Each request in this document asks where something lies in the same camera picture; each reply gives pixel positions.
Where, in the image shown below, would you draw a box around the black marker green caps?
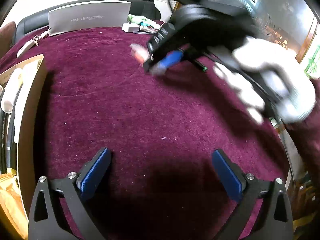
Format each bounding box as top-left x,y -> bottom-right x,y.
190,60 -> 207,72

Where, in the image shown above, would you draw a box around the clear tube red contents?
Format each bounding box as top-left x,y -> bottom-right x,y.
130,43 -> 150,66

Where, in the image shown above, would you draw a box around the maroon sleeve forearm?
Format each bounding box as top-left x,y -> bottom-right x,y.
286,80 -> 319,184

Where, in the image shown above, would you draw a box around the white gloved right hand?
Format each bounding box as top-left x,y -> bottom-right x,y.
213,37 -> 316,125

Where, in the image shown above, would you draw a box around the orange yellow packet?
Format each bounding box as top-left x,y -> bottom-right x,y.
1,173 -> 28,239

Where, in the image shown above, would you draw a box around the black leather headboard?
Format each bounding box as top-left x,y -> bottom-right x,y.
14,0 -> 161,43

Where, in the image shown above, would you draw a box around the green cloth item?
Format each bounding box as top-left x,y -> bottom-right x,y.
127,14 -> 158,28

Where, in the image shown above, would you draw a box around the white small box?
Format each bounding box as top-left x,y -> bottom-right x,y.
122,23 -> 140,33

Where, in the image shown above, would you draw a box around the grey rectangular gift box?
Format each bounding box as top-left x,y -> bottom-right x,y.
48,1 -> 131,36

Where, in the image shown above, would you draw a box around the maroon bed blanket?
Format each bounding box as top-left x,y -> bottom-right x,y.
0,19 -> 291,240

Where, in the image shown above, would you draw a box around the cardboard tray box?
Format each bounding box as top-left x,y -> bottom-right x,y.
1,54 -> 47,239

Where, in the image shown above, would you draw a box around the white tall bottle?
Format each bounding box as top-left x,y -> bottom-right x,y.
1,68 -> 23,114

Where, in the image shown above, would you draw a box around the white patterned key case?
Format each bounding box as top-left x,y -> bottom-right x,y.
16,36 -> 39,58

